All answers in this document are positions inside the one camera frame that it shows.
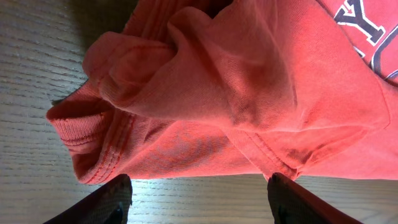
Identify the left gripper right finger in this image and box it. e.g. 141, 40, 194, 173
267, 172, 361, 224

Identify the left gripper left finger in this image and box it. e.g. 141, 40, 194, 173
45, 174, 132, 224

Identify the red printed t-shirt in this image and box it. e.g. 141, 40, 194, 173
47, 0, 397, 184

